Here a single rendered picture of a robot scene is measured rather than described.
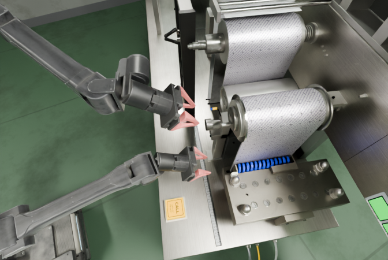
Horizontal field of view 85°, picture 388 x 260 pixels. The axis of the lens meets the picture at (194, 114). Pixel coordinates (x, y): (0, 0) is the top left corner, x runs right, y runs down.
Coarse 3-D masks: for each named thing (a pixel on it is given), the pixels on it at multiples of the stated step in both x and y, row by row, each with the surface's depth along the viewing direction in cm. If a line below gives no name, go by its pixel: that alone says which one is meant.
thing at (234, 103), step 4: (232, 100) 64; (236, 100) 62; (324, 100) 61; (232, 104) 64; (236, 104) 60; (236, 108) 61; (240, 108) 59; (240, 112) 59; (240, 116) 58; (240, 120) 58; (240, 124) 59; (240, 128) 59; (236, 132) 64; (240, 132) 60; (236, 136) 65; (240, 136) 62
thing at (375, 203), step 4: (372, 200) 58; (376, 200) 57; (380, 200) 56; (384, 200) 55; (372, 204) 58; (376, 204) 57; (380, 204) 56; (384, 204) 55; (376, 208) 57; (380, 208) 56; (384, 208) 55; (376, 212) 57; (380, 212) 56; (384, 212) 55; (380, 216) 56; (384, 216) 55
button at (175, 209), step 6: (180, 198) 82; (168, 204) 81; (174, 204) 81; (180, 204) 81; (168, 210) 80; (174, 210) 80; (180, 210) 80; (168, 216) 78; (174, 216) 78; (180, 216) 78
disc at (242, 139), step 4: (232, 96) 66; (236, 96) 62; (240, 100) 59; (240, 104) 59; (244, 108) 57; (244, 112) 57; (244, 116) 57; (244, 120) 58; (244, 124) 58; (244, 128) 59; (244, 132) 59; (244, 136) 60; (240, 140) 64; (244, 140) 61
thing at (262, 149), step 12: (312, 132) 67; (252, 144) 67; (264, 144) 68; (276, 144) 70; (288, 144) 72; (300, 144) 74; (240, 156) 73; (252, 156) 75; (264, 156) 78; (276, 156) 80
